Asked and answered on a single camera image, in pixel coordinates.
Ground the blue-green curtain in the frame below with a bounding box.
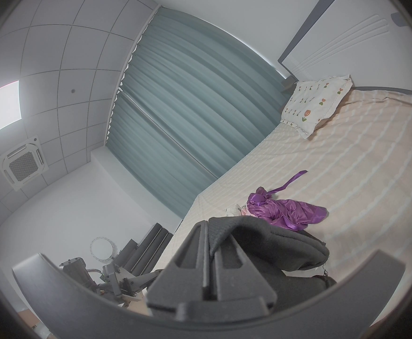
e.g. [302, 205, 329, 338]
[104, 88, 218, 220]
[119, 6, 295, 183]

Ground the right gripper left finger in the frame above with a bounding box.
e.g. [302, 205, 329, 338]
[147, 220, 209, 309]

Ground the purple garment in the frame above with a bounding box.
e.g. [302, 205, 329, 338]
[246, 170, 328, 232]

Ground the bed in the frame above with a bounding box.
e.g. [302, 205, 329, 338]
[123, 0, 412, 331]

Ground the ceiling air conditioner vent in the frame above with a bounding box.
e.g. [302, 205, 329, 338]
[0, 134, 49, 191]

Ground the ceiling light panel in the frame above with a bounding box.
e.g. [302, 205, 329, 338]
[0, 80, 23, 133]

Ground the black chest of drawers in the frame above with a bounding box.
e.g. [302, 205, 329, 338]
[113, 223, 174, 278]

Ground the black T-shirt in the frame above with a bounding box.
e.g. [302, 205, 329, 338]
[208, 216, 338, 311]

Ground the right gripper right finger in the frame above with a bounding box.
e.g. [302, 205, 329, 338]
[206, 237, 278, 306]

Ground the white printed pillow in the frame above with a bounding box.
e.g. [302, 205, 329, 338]
[280, 74, 353, 140]

